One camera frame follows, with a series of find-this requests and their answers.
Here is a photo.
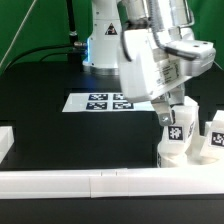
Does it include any white marker sheet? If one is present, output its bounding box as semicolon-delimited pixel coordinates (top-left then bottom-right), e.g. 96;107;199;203
63;92;154;112

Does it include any white left barrier block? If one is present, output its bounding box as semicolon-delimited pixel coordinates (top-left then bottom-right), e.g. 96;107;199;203
0;126;14;163

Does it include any white thin cable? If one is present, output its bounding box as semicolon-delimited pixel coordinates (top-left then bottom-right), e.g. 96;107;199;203
0;0;38;69

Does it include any black cable bundle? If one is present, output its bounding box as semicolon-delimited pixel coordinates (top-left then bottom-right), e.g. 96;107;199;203
0;0;88;73

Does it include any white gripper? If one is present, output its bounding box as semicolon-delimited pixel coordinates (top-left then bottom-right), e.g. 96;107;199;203
117;29;216;126

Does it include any white front barrier bar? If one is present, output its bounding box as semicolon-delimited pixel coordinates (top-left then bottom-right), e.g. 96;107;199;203
0;165;224;199

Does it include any white round stool seat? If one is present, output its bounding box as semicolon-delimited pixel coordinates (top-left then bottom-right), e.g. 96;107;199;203
157;135;224;168

